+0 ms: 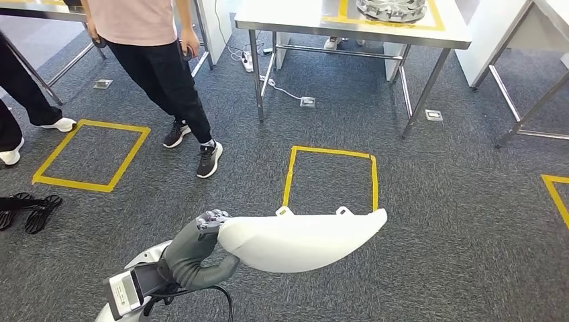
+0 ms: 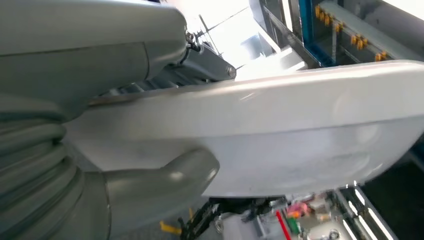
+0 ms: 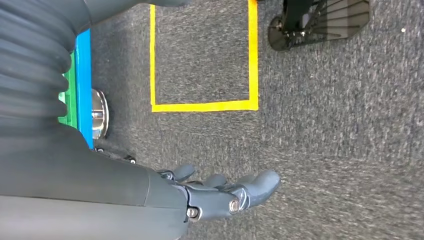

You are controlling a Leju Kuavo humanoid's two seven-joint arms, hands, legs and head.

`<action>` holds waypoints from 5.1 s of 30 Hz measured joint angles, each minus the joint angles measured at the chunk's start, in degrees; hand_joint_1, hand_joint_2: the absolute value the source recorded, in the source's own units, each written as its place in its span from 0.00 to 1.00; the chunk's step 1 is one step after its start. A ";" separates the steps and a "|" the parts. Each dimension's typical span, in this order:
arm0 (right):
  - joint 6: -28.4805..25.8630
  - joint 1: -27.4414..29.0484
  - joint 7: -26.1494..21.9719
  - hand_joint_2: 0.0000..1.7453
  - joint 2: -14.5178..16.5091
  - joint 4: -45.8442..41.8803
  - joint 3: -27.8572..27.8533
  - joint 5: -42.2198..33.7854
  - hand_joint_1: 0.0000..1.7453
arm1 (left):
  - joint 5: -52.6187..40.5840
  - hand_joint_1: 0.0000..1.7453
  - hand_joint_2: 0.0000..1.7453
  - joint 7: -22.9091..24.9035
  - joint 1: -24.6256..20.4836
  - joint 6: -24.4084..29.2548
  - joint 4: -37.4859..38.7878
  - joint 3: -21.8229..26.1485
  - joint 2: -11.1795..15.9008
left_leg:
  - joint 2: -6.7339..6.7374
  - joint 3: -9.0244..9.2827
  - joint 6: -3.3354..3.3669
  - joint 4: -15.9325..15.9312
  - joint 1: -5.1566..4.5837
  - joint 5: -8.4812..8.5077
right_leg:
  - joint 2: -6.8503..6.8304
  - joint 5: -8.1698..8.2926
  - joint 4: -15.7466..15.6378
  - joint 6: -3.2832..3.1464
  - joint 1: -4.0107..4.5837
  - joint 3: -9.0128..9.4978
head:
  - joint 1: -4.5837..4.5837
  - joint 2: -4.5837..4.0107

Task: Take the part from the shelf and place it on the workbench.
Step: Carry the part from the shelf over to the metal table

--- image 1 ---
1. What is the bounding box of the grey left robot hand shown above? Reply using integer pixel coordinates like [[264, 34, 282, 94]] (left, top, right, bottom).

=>
[[162, 209, 241, 292]]

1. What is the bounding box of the white curved plastic part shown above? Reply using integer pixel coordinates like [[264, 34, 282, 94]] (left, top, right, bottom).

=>
[[217, 206, 389, 274]]

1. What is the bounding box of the steel workbench table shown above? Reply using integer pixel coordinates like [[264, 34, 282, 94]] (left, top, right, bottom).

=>
[[234, 0, 473, 140]]

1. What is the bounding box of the yellow floor tape square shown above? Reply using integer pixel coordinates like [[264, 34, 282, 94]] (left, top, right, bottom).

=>
[[541, 174, 569, 230], [282, 146, 380, 213], [32, 119, 152, 194]]

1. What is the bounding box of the black and white humanoid robot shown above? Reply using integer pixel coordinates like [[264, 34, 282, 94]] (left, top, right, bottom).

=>
[[0, 192, 63, 235]]

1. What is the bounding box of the person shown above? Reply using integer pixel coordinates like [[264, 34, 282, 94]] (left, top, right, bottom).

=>
[[80, 0, 224, 180], [0, 33, 77, 166], [323, 36, 366, 51]]

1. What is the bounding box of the white desk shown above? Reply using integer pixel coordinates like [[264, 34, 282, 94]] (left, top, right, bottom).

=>
[[455, 0, 569, 87], [195, 0, 233, 66]]

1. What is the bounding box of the large yellow bench tape square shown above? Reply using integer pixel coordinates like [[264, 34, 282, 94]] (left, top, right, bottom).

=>
[[321, 0, 446, 32]]

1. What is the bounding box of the silver wheel hubcap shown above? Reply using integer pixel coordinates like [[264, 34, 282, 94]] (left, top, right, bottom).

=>
[[355, 0, 429, 24]]

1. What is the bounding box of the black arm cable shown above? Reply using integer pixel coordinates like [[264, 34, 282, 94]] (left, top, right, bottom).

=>
[[151, 285, 235, 322]]

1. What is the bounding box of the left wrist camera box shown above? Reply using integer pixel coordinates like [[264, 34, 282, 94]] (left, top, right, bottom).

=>
[[104, 262, 172, 322]]

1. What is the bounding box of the white floor cable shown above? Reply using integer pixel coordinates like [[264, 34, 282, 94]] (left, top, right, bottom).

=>
[[259, 74, 304, 101]]

